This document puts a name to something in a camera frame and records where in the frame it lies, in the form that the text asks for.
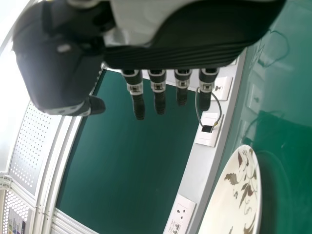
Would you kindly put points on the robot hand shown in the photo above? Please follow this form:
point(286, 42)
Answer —
point(170, 44)

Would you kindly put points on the plate with brown leaf pattern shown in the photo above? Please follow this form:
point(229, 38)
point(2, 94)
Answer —
point(234, 195)

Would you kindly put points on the white socket strip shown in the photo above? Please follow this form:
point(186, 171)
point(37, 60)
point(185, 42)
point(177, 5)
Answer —
point(185, 212)

